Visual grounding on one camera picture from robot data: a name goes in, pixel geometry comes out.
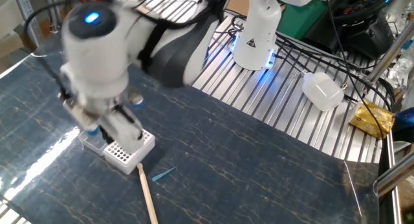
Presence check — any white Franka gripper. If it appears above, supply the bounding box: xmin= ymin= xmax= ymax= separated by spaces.
xmin=98 ymin=110 xmax=146 ymax=155

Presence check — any blue pipette tip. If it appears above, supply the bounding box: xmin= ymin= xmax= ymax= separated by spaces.
xmin=151 ymin=166 xmax=177 ymax=183

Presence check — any white pipette tip holder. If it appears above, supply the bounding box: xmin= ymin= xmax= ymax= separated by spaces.
xmin=103 ymin=128 xmax=156 ymax=175

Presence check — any clear plastic container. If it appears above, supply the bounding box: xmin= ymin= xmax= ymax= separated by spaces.
xmin=78 ymin=129 xmax=107 ymax=156

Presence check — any wooden stick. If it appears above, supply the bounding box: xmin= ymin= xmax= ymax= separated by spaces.
xmin=136 ymin=162 xmax=159 ymax=224

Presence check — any dark marble pattern mat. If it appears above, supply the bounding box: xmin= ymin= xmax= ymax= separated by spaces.
xmin=0 ymin=16 xmax=380 ymax=224

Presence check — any perforated metal shelf upright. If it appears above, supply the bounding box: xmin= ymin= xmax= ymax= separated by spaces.
xmin=12 ymin=0 xmax=45 ymax=47

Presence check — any green board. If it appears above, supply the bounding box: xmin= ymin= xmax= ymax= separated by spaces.
xmin=277 ymin=3 xmax=327 ymax=41

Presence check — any gold foil packet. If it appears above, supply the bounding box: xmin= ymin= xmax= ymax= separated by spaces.
xmin=348 ymin=100 xmax=396 ymax=140

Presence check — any black racing wheel controller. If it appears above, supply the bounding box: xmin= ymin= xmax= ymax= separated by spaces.
xmin=303 ymin=0 xmax=397 ymax=60

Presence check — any dark blue round object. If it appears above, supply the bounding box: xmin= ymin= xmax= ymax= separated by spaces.
xmin=393 ymin=106 xmax=414 ymax=144

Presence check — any crumpled clear plastic bag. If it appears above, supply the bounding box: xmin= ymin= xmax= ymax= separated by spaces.
xmin=386 ymin=47 xmax=414 ymax=89

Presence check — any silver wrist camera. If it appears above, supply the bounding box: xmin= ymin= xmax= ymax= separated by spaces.
xmin=63 ymin=97 xmax=100 ymax=137

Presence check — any black cable bundle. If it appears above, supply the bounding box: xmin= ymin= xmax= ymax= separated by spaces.
xmin=274 ymin=31 xmax=394 ymax=113

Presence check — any aluminium frame post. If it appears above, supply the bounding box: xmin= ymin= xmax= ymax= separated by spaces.
xmin=365 ymin=23 xmax=414 ymax=85
xmin=373 ymin=159 xmax=414 ymax=199

